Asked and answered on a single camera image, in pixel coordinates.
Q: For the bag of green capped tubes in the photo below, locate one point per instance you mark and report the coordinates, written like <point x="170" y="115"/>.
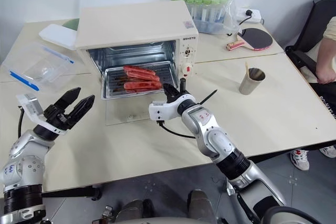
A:
<point x="207" y="6"/>

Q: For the black garment with white print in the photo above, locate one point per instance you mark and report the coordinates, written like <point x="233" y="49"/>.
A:
<point x="326" y="98"/>

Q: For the red and white oven knob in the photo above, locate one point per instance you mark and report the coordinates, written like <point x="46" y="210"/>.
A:
<point x="187" y="68"/>

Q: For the wooden stick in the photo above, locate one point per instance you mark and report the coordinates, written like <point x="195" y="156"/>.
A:
<point x="247" y="68"/>

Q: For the white red sneaker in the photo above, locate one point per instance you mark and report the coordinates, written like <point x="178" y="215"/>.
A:
<point x="328" y="151"/>
<point x="299" y="159"/>

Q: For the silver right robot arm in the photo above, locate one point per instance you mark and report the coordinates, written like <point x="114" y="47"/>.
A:
<point x="210" y="134"/>

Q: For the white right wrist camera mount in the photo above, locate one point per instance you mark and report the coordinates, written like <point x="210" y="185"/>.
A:
<point x="164" y="110"/>

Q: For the black chair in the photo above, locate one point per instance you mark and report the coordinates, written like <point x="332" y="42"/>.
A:
<point x="312" y="24"/>

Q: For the black red table tennis paddle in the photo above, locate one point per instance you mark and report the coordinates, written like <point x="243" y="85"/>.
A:
<point x="256" y="37"/>

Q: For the white power strip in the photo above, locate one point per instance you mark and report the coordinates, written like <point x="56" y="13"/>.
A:
<point x="256" y="15"/>

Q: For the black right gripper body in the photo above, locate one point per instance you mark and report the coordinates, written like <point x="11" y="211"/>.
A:
<point x="175" y="97"/>

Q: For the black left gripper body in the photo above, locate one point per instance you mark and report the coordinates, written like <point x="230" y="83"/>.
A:
<point x="56" y="117"/>

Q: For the metal cup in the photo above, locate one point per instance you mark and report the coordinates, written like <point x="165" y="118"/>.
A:
<point x="250" y="83"/>

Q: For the glass toaster oven door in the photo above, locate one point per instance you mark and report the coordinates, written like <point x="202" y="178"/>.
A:
<point x="131" y="108"/>

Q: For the red sausage on skewer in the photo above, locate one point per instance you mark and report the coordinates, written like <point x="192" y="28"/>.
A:
<point x="144" y="76"/>
<point x="143" y="86"/>
<point x="139" y="70"/>

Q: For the bystander bare forearm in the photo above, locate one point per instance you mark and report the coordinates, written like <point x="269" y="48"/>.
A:
<point x="331" y="53"/>

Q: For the clear container with blue clips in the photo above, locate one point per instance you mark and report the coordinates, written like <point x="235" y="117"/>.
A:
<point x="36" y="66"/>

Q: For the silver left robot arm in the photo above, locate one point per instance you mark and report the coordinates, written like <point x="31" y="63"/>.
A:
<point x="25" y="163"/>

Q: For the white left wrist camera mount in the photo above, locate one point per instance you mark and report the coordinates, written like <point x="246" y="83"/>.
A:
<point x="30" y="105"/>

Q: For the cream toaster oven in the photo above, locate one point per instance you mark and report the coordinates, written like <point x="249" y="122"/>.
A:
<point x="131" y="24"/>

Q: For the metal baking tray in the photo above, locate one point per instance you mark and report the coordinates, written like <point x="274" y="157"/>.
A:
<point x="110" y="87"/>

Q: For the white plastic lid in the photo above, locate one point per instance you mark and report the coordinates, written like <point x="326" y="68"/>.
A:
<point x="57" y="35"/>

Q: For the grey robot body shell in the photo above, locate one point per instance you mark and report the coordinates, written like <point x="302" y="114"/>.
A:
<point x="294" y="217"/>

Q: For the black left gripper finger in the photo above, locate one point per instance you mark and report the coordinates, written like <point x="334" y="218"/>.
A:
<point x="82" y="106"/>
<point x="68" y="98"/>

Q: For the bystander bare hand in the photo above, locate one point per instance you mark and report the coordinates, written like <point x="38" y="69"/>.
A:
<point x="327" y="74"/>

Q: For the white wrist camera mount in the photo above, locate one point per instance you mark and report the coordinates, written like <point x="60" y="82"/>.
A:
<point x="164" y="110"/>
<point x="30" y="105"/>

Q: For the black table frame bar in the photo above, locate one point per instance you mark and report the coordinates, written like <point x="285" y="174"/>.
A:
<point x="71" y="193"/>

